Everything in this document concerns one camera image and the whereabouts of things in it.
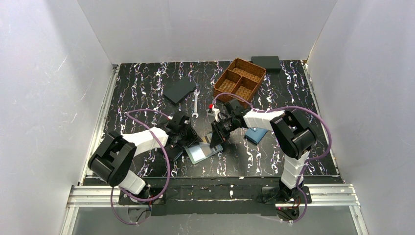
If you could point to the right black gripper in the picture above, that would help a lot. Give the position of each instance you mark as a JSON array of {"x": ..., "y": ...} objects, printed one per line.
[{"x": 219, "y": 133}]

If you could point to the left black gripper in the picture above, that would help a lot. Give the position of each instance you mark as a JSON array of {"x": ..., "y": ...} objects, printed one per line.
[{"x": 187, "y": 138}]

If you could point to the green card holder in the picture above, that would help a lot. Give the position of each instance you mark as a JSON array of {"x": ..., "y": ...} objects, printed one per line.
[{"x": 201, "y": 151}]

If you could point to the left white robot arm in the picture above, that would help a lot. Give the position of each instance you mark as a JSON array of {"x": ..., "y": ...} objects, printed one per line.
[{"x": 112, "y": 159}]

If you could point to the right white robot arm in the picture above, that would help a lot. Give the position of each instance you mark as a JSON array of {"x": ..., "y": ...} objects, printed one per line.
[{"x": 293, "y": 134}]

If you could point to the black card holder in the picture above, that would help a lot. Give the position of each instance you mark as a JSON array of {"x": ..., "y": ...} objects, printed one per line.
[{"x": 174, "y": 151}]

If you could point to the light blue card holder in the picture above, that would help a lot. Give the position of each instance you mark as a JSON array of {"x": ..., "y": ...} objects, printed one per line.
[{"x": 255, "y": 135}]

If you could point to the silver open-end wrench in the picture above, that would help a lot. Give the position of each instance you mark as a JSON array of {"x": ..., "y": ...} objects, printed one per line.
[{"x": 195, "y": 104}]

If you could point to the black flat square pad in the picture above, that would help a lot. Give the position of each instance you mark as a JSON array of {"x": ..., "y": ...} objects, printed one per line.
[{"x": 177, "y": 91}]

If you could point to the brown woven divided basket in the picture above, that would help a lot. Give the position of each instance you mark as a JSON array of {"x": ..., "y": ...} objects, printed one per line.
[{"x": 241, "y": 78}]

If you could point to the black rectangular box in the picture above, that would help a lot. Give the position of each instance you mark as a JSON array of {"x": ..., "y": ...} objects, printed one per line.
[{"x": 269, "y": 63}]

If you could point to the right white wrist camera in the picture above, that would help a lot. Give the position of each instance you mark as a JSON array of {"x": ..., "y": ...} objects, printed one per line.
[{"x": 213, "y": 111}]

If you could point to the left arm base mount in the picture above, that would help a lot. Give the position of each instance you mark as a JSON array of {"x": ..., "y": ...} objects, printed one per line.
[{"x": 124, "y": 199}]

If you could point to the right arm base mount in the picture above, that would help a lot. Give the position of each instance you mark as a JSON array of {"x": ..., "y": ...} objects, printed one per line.
[{"x": 288, "y": 201}]

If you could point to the aluminium frame rail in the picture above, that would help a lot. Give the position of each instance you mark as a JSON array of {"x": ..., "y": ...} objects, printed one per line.
[{"x": 89, "y": 204}]

